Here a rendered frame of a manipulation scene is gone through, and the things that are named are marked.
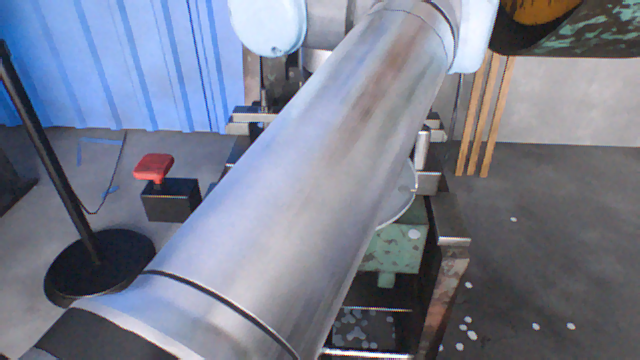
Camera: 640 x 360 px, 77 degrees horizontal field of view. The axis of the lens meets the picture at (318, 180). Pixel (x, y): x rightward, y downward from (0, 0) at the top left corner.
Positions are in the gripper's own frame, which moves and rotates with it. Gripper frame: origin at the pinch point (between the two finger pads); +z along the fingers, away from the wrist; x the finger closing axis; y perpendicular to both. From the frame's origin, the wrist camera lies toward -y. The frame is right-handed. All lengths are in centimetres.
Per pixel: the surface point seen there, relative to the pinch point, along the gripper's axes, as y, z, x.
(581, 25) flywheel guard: 6.2, -24.4, -31.0
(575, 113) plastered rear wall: 150, 61, -123
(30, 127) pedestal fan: 47, 18, 86
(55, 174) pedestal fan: 47, 35, 86
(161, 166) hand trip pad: 11.1, 3.6, 31.0
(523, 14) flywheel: 29.5, -19.5, -33.0
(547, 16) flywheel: 20.3, -21.6, -33.0
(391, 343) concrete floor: 25, 80, -20
